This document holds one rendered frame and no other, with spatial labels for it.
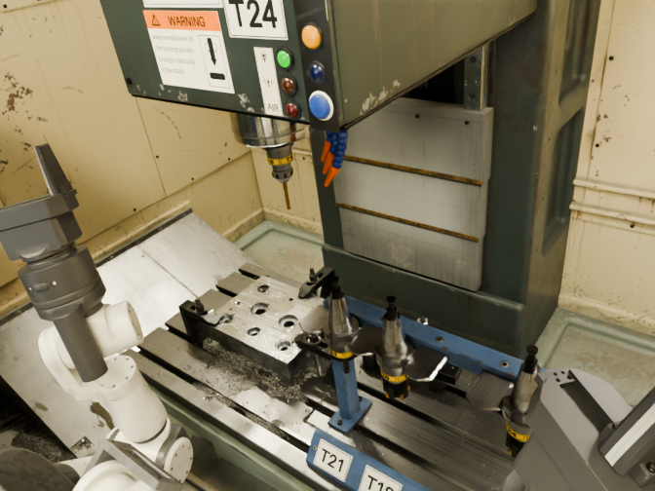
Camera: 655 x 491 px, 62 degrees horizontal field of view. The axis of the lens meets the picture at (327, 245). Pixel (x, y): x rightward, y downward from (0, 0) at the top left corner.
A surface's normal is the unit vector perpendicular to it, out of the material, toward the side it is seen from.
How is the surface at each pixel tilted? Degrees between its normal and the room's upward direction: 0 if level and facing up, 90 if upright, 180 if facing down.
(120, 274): 24
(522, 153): 90
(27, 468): 54
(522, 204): 90
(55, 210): 74
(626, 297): 90
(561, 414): 16
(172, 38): 90
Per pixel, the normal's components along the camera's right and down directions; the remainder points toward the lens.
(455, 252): -0.61, 0.48
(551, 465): -0.93, 0.10
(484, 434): -0.11, -0.84
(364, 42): 0.79, 0.25
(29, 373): 0.22, -0.66
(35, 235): -0.11, 0.36
